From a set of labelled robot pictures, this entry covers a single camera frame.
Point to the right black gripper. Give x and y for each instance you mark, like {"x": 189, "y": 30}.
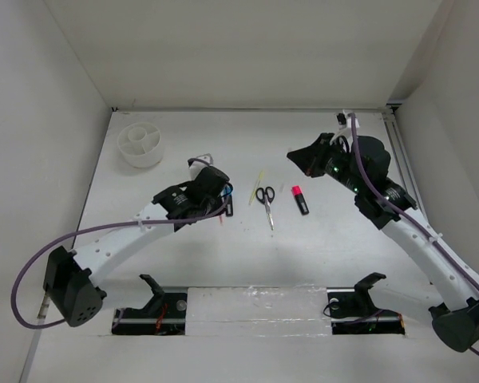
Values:
{"x": 309, "y": 159}

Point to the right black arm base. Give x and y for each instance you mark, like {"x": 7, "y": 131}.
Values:
{"x": 352, "y": 311}

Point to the pink black highlighter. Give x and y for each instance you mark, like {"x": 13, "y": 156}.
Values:
{"x": 300, "y": 200}

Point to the white round divided container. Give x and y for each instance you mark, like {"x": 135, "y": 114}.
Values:
{"x": 141, "y": 145}

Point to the blue black highlighter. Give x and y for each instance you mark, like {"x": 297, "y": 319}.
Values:
{"x": 228, "y": 200}

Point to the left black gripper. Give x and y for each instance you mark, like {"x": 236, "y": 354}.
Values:
{"x": 219, "y": 204}

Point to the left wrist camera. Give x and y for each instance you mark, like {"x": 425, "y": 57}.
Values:
{"x": 197, "y": 164}

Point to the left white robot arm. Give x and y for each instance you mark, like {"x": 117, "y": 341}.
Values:
{"x": 72, "y": 279}

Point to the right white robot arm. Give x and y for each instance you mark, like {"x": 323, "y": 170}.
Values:
{"x": 450, "y": 305}

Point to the black handled scissors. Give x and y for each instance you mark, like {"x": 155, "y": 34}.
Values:
{"x": 266, "y": 196}

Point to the yellow green pen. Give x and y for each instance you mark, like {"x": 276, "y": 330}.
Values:
{"x": 257, "y": 184}

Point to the aluminium rail right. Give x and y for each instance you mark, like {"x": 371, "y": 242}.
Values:
{"x": 402, "y": 160}

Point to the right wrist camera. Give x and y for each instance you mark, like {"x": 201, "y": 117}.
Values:
{"x": 346, "y": 119}

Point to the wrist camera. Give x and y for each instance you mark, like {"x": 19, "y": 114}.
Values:
{"x": 346, "y": 119}
{"x": 197, "y": 164}

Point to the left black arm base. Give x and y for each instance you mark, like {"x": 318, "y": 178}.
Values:
{"x": 163, "y": 314}

